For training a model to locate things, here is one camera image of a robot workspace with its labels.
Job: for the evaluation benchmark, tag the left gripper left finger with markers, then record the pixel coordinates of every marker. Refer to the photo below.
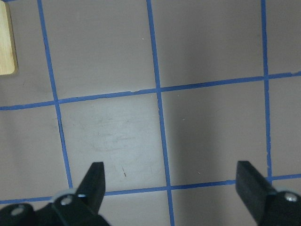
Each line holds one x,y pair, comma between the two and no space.
78,207

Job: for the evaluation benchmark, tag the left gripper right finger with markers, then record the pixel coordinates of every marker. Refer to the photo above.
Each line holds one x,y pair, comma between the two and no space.
267,205

